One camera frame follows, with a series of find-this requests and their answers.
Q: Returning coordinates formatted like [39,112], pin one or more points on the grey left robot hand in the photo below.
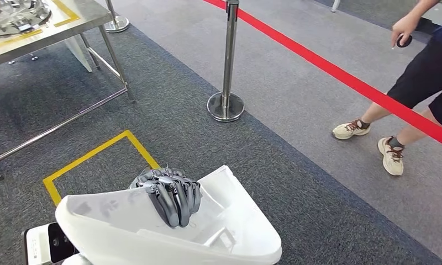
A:
[173,197]

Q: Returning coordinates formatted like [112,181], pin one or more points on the white plastic shell part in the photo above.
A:
[107,237]

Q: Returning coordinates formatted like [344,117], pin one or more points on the stainless steel workbench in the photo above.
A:
[93,14]

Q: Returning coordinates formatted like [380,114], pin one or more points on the yellow tape on workbench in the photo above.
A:
[66,10]

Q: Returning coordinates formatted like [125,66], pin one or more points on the grey plastic wheel cover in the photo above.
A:
[16,14]

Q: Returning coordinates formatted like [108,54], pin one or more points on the person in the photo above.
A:
[422,80]

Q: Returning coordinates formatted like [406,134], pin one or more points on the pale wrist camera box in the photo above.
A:
[36,245]

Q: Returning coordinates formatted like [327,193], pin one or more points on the chrome stanchion post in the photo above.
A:
[228,55]
[116,25]

